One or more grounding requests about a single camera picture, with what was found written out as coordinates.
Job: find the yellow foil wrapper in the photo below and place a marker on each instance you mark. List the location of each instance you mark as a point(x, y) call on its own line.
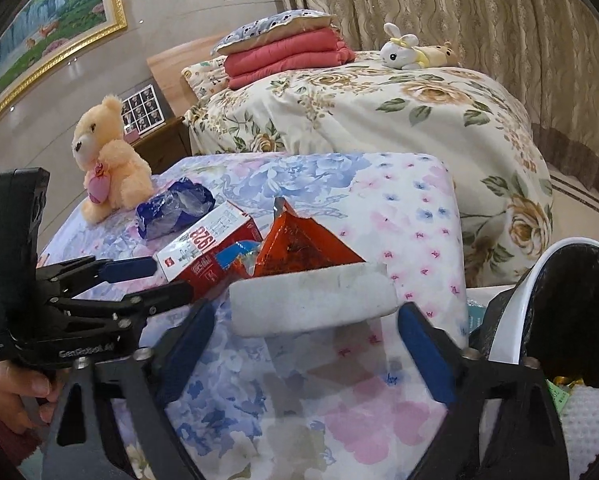
point(567, 383)

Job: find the photo collage frame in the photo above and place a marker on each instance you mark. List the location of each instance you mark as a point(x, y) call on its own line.
point(141, 112)

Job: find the floral cream duvet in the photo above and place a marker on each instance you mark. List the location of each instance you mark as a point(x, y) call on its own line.
point(470, 122)

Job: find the peach teddy bear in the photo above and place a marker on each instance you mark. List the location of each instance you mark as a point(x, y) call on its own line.
point(116, 177)

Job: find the small colourful snack wrapper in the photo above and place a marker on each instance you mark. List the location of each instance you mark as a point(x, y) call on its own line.
point(239, 259)

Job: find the wooden headboard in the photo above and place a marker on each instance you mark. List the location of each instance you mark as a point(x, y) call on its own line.
point(166, 69)

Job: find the pink blue floral quilt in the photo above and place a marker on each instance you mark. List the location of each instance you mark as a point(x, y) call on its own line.
point(340, 404)

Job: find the blue patterned pillow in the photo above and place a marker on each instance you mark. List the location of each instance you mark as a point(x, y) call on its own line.
point(273, 28)

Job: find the red foil snack bag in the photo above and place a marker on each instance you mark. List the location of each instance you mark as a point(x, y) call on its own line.
point(298, 244)

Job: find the framed landscape painting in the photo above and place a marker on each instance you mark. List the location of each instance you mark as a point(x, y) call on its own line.
point(45, 34)

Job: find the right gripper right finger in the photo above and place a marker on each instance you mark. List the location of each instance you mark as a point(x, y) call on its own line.
point(501, 421)

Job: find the floral pillow by headboard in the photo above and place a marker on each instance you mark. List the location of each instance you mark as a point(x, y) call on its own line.
point(207, 78)

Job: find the red 1928 cigarette box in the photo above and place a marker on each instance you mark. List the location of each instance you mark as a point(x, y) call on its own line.
point(192, 256)

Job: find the white bunny plush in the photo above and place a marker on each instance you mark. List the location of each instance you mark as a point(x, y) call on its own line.
point(399, 51)

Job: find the beige patterned curtain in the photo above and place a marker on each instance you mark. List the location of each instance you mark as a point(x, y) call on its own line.
point(545, 52)

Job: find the wooden nightstand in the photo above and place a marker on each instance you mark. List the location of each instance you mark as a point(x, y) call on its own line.
point(165, 145)

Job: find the white foam net sleeve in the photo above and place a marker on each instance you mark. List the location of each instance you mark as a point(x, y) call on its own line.
point(580, 425)

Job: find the folded red blanket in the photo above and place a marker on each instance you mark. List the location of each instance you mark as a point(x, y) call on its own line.
point(320, 48)

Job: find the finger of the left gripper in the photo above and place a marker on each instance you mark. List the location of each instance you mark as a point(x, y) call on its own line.
point(63, 312)
point(72, 277)

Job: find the green drink carton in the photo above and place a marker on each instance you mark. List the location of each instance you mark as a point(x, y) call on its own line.
point(560, 395)

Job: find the person's left hand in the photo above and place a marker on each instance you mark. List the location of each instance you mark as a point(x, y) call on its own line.
point(17, 383)

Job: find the blue plastic wrapper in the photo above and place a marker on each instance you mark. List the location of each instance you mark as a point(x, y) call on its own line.
point(174, 209)

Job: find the black white trash bin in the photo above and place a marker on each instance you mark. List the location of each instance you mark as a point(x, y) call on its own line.
point(551, 315)

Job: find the tan small plush toy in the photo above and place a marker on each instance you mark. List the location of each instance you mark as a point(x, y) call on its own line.
point(440, 55)

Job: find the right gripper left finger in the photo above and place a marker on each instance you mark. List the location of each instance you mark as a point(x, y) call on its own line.
point(85, 442)

